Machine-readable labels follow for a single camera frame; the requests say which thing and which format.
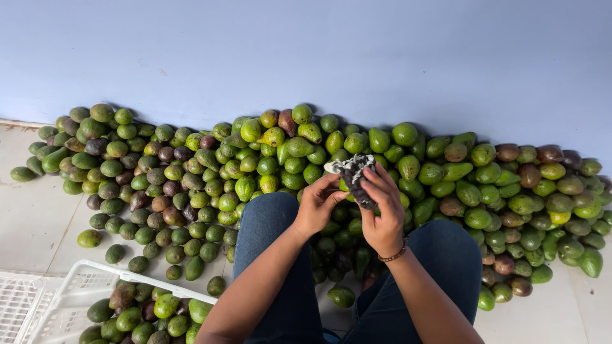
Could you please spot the person's left hand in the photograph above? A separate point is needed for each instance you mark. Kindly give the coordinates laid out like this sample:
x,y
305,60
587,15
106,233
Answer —
x,y
313,210

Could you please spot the person's right hand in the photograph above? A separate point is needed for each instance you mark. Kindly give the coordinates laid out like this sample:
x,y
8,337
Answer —
x,y
385,222

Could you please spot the person's right fingers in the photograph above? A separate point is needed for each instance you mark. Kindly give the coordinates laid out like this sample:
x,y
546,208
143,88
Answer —
x,y
384,186

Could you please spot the black and white patterned cloth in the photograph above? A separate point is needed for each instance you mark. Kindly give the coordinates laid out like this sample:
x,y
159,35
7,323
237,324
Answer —
x,y
356,179

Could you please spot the green avocado being wiped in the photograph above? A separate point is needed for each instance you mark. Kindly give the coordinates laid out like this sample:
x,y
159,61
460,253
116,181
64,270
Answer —
x,y
344,186

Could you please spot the heap of avocados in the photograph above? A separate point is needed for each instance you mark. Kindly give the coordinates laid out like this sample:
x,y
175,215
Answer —
x,y
478,191

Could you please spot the person's blue jeans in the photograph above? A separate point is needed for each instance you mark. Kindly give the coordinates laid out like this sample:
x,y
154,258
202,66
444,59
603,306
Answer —
x,y
270,229

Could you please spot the avocados inside crate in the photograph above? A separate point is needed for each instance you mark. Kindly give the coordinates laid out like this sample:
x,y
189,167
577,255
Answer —
x,y
143,315

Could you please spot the empty white plastic crate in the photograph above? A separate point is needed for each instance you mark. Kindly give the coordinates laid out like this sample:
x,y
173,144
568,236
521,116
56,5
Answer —
x,y
16,301

